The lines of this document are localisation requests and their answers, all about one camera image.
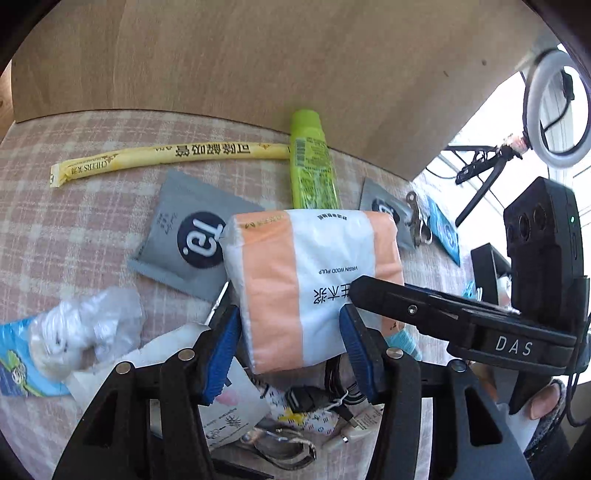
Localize black cable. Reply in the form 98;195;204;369
284;354;371;423

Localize orange white tissue pack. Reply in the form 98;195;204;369
221;209;404;374

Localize green tube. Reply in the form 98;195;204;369
290;109;341;209

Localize light blue cream tube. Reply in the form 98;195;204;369
386;329;423;361

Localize patterned lighter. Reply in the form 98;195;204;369
262;386;339;436

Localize person's right hand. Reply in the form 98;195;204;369
469;361;567;444

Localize black storage tray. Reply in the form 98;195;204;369
471;243;511;305

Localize white paper pouch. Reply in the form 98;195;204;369
65;323;270;450

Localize blue wet wipes pack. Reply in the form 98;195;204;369
427;197;461;266

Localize grey sachet left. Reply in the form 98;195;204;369
128;169;263;302

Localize grey sachet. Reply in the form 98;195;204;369
128;169;263;302
359;178;416;251

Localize grey sachet right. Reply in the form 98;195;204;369
359;178;416;251

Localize crumpled clear plastic bag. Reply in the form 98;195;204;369
28;287;144;381

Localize black tripod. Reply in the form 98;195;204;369
425;137;530;227

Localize blue cartoon card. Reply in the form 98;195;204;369
0;317;70;397

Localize yellow long straw packet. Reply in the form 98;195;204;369
49;142;290;188

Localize wooden back board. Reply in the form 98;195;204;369
12;1;554;180

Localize ring light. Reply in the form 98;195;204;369
523;49;590;169

